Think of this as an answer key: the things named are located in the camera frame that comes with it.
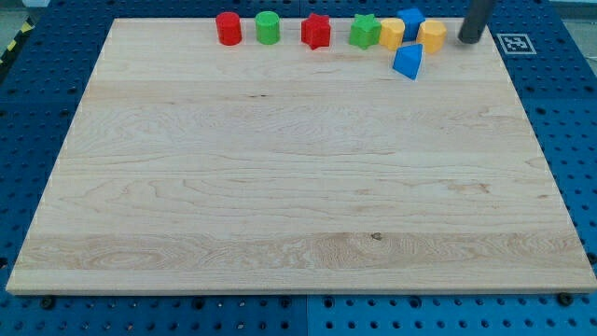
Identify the yellow hexagon block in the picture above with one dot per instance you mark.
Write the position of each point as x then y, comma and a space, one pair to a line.
432, 35

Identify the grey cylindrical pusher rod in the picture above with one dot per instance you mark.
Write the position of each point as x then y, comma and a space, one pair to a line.
475, 20

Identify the blue triangular prism block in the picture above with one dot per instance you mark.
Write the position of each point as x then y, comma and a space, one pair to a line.
408, 60

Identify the green star block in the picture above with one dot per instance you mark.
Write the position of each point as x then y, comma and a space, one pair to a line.
365, 31

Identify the light wooden board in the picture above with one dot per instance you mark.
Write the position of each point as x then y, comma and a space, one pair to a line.
192, 168

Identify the green cylinder block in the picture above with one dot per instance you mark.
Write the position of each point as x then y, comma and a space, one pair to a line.
267, 27

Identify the black bolt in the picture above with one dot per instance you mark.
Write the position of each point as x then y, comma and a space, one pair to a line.
47, 303
565, 299

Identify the white fiducial marker tag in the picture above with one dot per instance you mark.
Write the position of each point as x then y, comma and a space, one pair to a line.
516, 44

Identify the yellow heart block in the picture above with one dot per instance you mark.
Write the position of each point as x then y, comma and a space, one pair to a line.
392, 33

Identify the blue cube block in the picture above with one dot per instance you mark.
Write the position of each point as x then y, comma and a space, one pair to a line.
412, 18

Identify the black bolt front right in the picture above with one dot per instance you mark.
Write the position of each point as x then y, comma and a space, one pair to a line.
565, 299

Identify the red star block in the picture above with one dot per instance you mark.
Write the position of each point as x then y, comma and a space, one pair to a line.
316, 31

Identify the black bolt front left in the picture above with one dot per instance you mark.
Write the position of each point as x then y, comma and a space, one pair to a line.
47, 303

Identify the red cylinder block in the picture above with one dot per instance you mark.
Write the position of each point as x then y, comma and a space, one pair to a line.
229, 28

